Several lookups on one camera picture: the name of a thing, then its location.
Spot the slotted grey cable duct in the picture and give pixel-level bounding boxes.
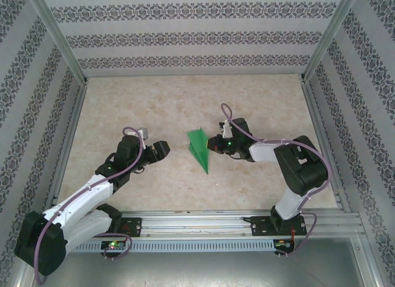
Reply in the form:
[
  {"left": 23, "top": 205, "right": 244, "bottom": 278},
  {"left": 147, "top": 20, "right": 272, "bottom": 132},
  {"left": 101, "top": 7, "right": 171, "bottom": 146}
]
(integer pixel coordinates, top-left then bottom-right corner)
[{"left": 73, "top": 239, "right": 294, "bottom": 252}]

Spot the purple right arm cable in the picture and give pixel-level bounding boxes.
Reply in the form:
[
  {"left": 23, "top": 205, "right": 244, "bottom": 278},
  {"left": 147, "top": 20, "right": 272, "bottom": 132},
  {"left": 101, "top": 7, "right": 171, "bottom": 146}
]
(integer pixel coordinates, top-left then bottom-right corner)
[{"left": 220, "top": 103, "right": 333, "bottom": 260}]

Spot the long aluminium mounting rail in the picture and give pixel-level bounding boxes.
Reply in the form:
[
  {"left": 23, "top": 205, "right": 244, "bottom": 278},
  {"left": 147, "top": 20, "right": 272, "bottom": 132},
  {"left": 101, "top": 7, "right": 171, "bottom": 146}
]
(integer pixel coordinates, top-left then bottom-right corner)
[{"left": 30, "top": 209, "right": 367, "bottom": 240}]

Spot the green paper sheet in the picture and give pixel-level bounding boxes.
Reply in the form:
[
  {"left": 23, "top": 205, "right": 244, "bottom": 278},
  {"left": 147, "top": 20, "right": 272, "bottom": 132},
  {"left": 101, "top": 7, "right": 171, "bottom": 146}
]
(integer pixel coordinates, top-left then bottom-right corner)
[{"left": 186, "top": 127, "right": 210, "bottom": 175}]

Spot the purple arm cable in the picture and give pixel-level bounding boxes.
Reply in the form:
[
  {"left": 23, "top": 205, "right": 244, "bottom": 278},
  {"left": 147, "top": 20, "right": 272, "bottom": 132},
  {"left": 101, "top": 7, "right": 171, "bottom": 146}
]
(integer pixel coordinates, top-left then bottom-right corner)
[
  {"left": 33, "top": 126, "right": 148, "bottom": 285},
  {"left": 220, "top": 103, "right": 333, "bottom": 260}
]

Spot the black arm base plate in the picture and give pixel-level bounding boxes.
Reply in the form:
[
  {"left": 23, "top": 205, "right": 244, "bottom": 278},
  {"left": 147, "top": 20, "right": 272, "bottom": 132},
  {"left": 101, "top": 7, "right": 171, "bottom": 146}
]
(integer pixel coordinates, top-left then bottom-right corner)
[
  {"left": 118, "top": 217, "right": 143, "bottom": 238},
  {"left": 251, "top": 215, "right": 307, "bottom": 238}
]

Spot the aluminium side rail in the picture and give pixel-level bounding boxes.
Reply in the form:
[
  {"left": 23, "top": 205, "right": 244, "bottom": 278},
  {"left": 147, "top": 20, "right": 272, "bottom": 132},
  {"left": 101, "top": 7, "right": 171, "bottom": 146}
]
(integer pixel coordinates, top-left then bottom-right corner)
[
  {"left": 41, "top": 78, "right": 90, "bottom": 215},
  {"left": 301, "top": 78, "right": 351, "bottom": 213}
]

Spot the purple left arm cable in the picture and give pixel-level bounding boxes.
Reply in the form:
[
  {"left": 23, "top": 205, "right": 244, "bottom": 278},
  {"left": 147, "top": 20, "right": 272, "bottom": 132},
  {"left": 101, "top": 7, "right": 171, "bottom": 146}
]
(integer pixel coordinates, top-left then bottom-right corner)
[{"left": 33, "top": 126, "right": 148, "bottom": 285}]

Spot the aluminium frame post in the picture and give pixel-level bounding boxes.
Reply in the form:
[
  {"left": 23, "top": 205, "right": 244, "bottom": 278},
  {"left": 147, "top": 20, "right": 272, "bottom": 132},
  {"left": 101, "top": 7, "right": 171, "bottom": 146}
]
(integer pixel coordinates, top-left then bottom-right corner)
[
  {"left": 299, "top": 0, "right": 371, "bottom": 84},
  {"left": 24, "top": 0, "right": 90, "bottom": 86}
]

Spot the grey sheet metal panel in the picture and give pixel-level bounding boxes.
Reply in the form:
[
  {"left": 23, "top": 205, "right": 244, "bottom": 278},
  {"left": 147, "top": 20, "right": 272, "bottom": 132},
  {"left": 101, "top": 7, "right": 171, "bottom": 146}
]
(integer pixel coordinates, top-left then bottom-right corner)
[{"left": 18, "top": 237, "right": 380, "bottom": 287}]

